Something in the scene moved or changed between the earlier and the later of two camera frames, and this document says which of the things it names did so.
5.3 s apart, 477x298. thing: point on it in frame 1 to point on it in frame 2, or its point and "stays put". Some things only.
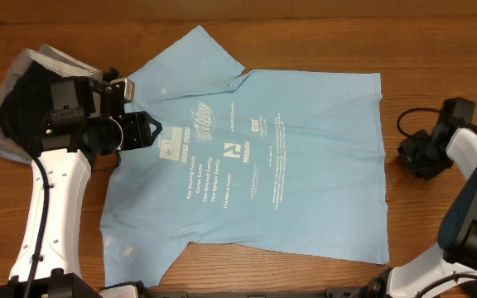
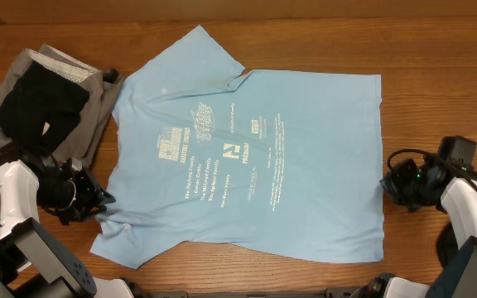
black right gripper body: x=426 y=157 to x=410 y=189
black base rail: x=344 y=292 stays put
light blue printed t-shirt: x=281 y=164 stays put
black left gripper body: x=120 y=135 to x=72 y=199
